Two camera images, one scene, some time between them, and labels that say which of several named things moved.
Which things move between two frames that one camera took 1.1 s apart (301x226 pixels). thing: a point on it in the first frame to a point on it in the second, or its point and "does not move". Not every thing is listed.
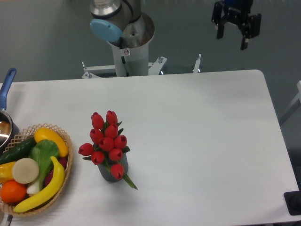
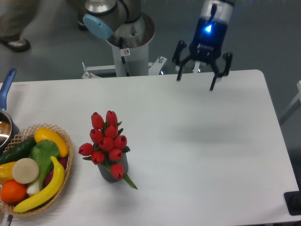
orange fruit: (13, 191) does not move
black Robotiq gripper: (236, 11) to (209, 38)
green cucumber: (21, 150) does not move
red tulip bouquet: (109, 145) does not move
